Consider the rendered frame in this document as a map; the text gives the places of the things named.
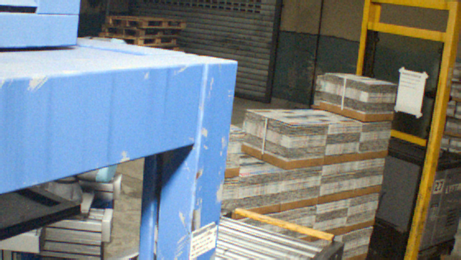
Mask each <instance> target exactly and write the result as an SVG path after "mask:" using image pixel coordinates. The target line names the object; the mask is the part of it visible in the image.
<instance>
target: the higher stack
mask: <svg viewBox="0 0 461 260"><path fill-rule="evenodd" d="M324 74H325V75H324V81H323V87H322V88H323V89H322V95H321V101H320V102H323V103H326V104H331V105H335V106H337V107H341V108H342V109H351V110H354V111H356V112H360V113H363V114H365V115H366V114H392V113H393V112H394V108H395V107H394V106H395V102H394V101H395V98H396V97H395V96H396V95H395V93H396V89H397V85H395V84H392V83H388V82H384V81H378V80H376V79H372V78H369V77H363V76H360V75H355V74H344V73H324ZM320 111H324V112H328V113H331V114H335V113H334V112H330V111H328V110H325V109H322V110H320ZM335 115H337V116H341V118H348V119H350V120H355V121H357V122H360V123H362V127H361V129H362V130H361V132H360V145H359V151H358V153H365V152H372V151H385V150H387V149H388V147H389V139H390V134H391V131H390V130H391V126H392V123H391V122H389V121H376V122H373V121H360V120H357V119H354V118H349V117H347V116H343V115H341V114H335ZM384 160H385V158H384V157H378V158H371V159H364V160H355V162H356V165H355V166H356V168H355V169H354V171H353V173H354V174H353V178H352V179H354V181H353V182H354V185H353V188H352V190H353V192H354V191H355V190H360V189H364V188H372V187H377V186H380V185H381V181H382V180H383V177H382V176H383V175H382V173H383V170H384V167H383V165H384ZM378 196H379V194H378V193H371V194H366V195H362V196H358V197H348V198H349V199H351V200H350V204H349V207H348V212H347V219H346V221H347V222H346V225H345V226H348V225H354V224H357V223H361V222H365V221H371V220H374V217H375V210H376V209H377V204H378V203H377V202H378ZM372 228H373V227H371V226H367V227H365V228H361V229H358V230H353V231H349V232H346V233H344V234H343V236H342V241H341V242H342V243H344V244H345V247H344V251H343V255H342V260H343V259H347V258H351V257H354V256H357V255H359V254H363V253H367V251H368V247H369V242H370V235H371V234H372V230H373V229H372Z"/></svg>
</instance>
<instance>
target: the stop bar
mask: <svg viewBox="0 0 461 260"><path fill-rule="evenodd" d="M235 214H237V215H240V216H245V217H247V218H249V219H255V220H258V221H262V222H264V223H268V224H269V225H276V226H279V227H282V228H284V229H289V230H294V231H296V232H298V233H304V234H307V235H310V236H315V237H317V238H320V239H326V240H329V241H331V242H332V241H334V240H335V235H333V234H329V233H324V232H322V231H319V230H312V229H310V228H307V227H305V226H302V225H301V226H299V225H296V224H292V223H290V222H288V221H286V222H285V221H281V220H278V219H275V218H272V217H271V216H270V217H268V216H263V215H260V214H258V213H255V212H252V211H246V210H243V209H240V208H237V209H235Z"/></svg>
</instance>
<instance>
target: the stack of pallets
mask: <svg viewBox="0 0 461 260"><path fill-rule="evenodd" d="M116 19H117V20H122V22H121V23H116ZM136 21H138V23H136ZM155 22H159V25H155ZM171 22H177V23H178V26H177V27H174V26H171ZM102 26H103V30H102V33H99V34H100V38H109V36H110V37H115V39H122V40H123V41H124V42H125V43H126V44H131V45H136V46H141V47H144V46H145V47H149V48H154V49H163V48H164V47H170V50H178V49H179V45H176V40H177V37H180V35H179V33H180V30H181V29H187V28H186V26H187V21H181V20H176V19H165V18H159V17H145V16H107V17H106V23H105V24H102ZM112 28H118V31H111V30H112ZM131 30H135V31H131ZM147 30H154V31H153V33H147ZM165 30H171V35H165ZM147 38H149V40H144V39H147ZM161 38H167V43H161Z"/></svg>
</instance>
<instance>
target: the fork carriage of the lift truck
mask: <svg viewBox="0 0 461 260"><path fill-rule="evenodd" d="M374 219H375V221H374V224H373V225H372V226H371V227H373V228H372V229H373V230H372V234H371V235H370V242H369V247H368V251H367V252H368V253H367V257H368V256H370V257H372V258H374V259H376V260H401V257H402V251H403V245H404V241H405V238H406V233H407V230H405V229H404V228H403V227H401V226H400V227H399V226H397V225H395V224H394V223H393V224H392V223H390V222H388V221H386V220H383V219H381V218H379V217H378V216H375V217H374Z"/></svg>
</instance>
